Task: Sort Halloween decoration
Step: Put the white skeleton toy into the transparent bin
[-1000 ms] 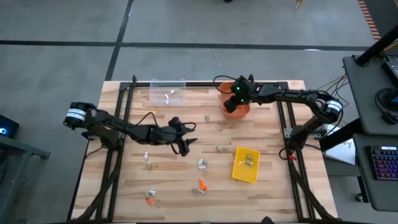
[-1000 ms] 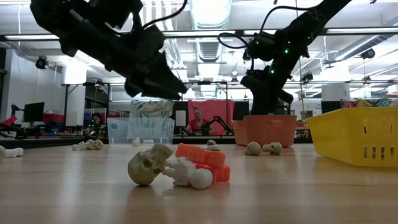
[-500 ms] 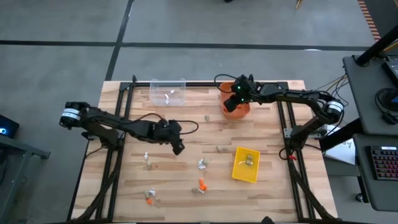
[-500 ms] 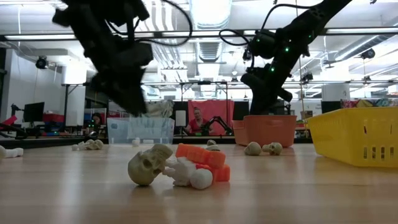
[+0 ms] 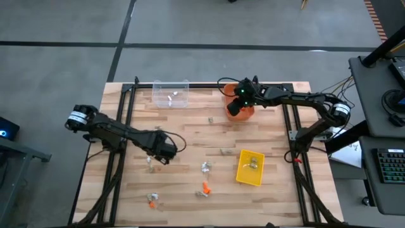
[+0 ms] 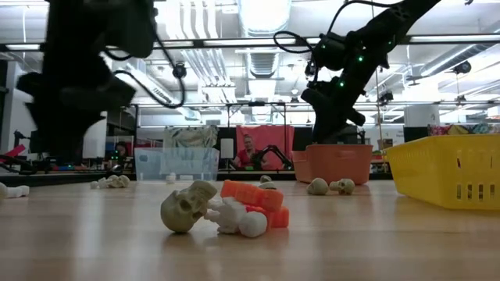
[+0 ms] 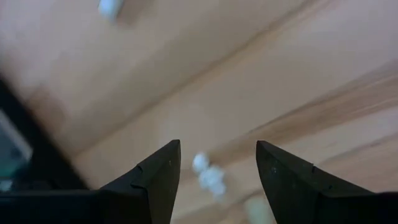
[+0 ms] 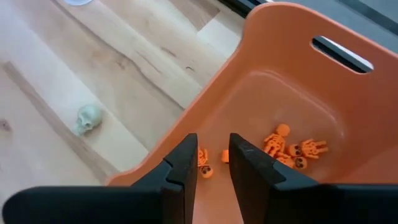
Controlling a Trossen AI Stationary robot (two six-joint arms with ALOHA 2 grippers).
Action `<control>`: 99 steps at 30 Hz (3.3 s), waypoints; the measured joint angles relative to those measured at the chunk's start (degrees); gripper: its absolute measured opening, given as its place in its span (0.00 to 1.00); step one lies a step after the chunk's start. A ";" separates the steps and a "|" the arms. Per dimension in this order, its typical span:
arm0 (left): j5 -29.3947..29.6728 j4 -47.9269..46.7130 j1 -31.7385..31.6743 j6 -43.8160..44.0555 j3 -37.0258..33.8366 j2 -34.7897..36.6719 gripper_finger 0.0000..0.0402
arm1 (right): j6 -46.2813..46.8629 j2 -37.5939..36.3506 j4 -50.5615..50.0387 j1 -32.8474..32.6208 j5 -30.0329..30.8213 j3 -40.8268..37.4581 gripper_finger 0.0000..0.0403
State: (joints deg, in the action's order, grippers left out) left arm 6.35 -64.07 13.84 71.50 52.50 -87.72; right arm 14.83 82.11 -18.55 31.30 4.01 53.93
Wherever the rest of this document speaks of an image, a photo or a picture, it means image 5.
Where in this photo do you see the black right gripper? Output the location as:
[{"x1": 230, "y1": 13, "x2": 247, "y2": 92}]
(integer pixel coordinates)
[{"x1": 227, "y1": 78, "x2": 263, "y2": 117}]

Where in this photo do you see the yellow plastic basket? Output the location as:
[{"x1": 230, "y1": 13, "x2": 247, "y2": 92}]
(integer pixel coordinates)
[{"x1": 235, "y1": 149, "x2": 266, "y2": 187}]

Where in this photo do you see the orange plastic bin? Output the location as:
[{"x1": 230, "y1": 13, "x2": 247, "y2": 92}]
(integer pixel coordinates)
[{"x1": 223, "y1": 82, "x2": 256, "y2": 122}]

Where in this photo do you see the clear plastic bin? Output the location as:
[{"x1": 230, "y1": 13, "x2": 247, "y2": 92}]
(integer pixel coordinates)
[{"x1": 152, "y1": 80, "x2": 190, "y2": 109}]

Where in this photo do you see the white paper sheet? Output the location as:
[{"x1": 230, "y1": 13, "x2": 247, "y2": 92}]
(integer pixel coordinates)
[{"x1": 328, "y1": 128, "x2": 363, "y2": 168}]

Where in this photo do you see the grey desk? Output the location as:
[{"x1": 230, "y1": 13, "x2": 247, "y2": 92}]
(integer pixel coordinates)
[
  {"x1": 359, "y1": 136, "x2": 405, "y2": 217},
  {"x1": 348, "y1": 55, "x2": 405, "y2": 139}
]

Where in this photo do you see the black metal pole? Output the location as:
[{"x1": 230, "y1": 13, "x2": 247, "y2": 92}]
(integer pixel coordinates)
[{"x1": 361, "y1": 24, "x2": 405, "y2": 68}]

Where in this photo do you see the black headset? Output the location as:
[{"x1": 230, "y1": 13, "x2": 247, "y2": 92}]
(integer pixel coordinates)
[{"x1": 381, "y1": 89, "x2": 405, "y2": 128}]

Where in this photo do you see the black laptop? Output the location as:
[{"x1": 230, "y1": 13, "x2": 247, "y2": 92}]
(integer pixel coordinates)
[{"x1": 388, "y1": 56, "x2": 405, "y2": 91}]

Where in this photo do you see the black box with blue light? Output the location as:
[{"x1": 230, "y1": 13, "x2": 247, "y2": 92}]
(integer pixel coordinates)
[{"x1": 0, "y1": 116, "x2": 20, "y2": 142}]

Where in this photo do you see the backlit black keyboard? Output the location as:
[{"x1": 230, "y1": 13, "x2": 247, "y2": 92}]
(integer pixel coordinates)
[{"x1": 376, "y1": 148, "x2": 405, "y2": 184}]

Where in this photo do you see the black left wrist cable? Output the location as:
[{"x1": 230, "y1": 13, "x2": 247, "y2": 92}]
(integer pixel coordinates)
[{"x1": 166, "y1": 132, "x2": 187, "y2": 153}]

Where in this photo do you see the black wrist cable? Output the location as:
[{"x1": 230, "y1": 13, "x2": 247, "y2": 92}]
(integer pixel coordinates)
[
  {"x1": 217, "y1": 77, "x2": 242, "y2": 96},
  {"x1": 166, "y1": 132, "x2": 187, "y2": 153}
]

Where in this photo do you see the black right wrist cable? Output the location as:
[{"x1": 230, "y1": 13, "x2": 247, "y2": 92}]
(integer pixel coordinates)
[{"x1": 217, "y1": 77, "x2": 242, "y2": 96}]

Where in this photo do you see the black metal table frame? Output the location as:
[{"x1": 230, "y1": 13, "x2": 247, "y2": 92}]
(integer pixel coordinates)
[{"x1": 68, "y1": 75, "x2": 344, "y2": 227}]

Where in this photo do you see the black floor cable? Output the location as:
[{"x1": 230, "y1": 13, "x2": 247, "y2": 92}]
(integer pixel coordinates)
[{"x1": 319, "y1": 75, "x2": 357, "y2": 110}]

